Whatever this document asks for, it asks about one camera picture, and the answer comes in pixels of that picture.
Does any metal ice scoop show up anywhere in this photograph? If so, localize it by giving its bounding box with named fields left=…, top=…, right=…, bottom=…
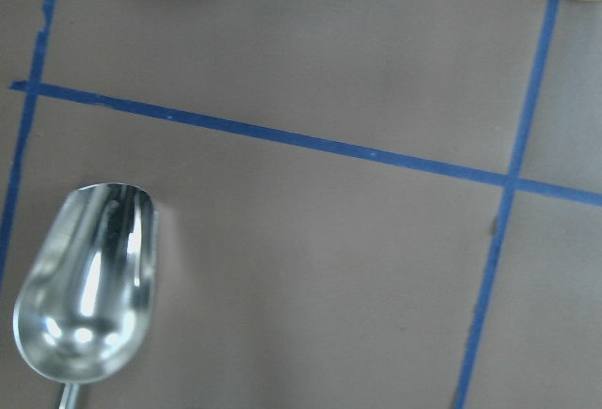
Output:
left=12, top=182, right=158, bottom=408

